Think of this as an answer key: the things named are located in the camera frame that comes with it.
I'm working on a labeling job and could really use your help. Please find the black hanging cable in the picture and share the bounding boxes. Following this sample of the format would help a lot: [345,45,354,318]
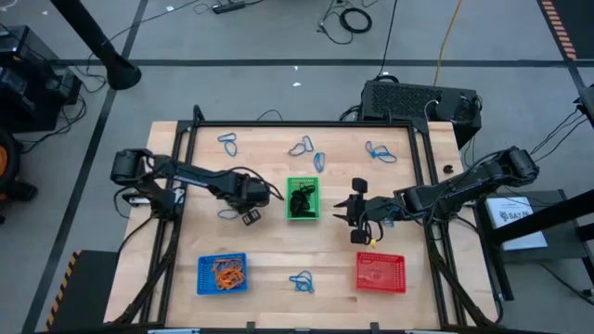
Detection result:
[378,0,399,78]

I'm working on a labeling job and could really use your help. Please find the black mat hazard stripes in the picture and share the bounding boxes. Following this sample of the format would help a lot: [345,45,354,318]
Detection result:
[536,0,594,61]

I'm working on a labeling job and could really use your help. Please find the green plastic basket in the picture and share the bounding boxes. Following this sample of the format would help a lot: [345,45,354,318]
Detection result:
[285,175,322,222]

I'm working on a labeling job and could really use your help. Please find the black right camera cable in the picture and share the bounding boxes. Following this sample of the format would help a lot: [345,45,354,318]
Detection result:
[360,216,387,246]

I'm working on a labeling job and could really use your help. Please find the yellow hanging cable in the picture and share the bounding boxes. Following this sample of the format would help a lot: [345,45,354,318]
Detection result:
[433,0,464,88]

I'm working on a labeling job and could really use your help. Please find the black equipment cart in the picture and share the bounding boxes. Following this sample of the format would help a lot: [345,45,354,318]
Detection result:
[0,25,84,135]

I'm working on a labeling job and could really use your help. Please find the black ramp hazard stripes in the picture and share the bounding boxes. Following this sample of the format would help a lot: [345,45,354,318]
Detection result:
[45,249,120,333]

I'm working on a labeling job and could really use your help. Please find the white printed paper sheet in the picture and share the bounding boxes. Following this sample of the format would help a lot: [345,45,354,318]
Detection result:
[484,196,549,252]

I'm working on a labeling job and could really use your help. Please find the black camera cable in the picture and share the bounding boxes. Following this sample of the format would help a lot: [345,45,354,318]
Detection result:
[250,166,286,202]
[360,216,387,246]

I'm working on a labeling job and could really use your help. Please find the black power strip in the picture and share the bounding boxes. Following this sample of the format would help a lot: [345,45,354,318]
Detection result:
[212,0,247,15]

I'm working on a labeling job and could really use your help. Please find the red plastic basket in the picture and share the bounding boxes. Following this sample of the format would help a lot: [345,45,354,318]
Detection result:
[355,253,408,295]

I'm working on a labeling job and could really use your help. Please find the blue plastic basket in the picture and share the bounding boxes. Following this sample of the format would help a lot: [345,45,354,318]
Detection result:
[196,252,249,297]

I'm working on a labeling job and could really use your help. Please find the black computer tower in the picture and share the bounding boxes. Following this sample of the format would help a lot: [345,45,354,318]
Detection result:
[360,79,483,150]

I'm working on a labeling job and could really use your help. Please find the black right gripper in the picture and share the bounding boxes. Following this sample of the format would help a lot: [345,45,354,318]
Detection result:
[332,178,398,228]

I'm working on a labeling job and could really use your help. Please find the black pole with round base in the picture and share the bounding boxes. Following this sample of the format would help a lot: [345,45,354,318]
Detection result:
[49,0,143,92]

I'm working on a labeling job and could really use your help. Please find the coiled black cable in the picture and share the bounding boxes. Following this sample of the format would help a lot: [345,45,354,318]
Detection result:
[338,6,374,35]

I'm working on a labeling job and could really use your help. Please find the orange black machine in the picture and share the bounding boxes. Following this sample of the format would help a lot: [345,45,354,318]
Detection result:
[0,128,39,225]

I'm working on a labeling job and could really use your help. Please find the black left camera cable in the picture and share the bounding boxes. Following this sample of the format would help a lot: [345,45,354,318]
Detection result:
[250,166,286,202]

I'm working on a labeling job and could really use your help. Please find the black side stand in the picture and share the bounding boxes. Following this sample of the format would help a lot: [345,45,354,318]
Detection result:
[472,187,594,302]

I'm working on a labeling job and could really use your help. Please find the black device on stand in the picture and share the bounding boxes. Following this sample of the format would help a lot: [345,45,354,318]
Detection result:
[576,84,594,129]

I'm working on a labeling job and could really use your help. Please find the band pile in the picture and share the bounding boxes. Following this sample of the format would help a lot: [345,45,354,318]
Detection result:
[211,259,233,279]

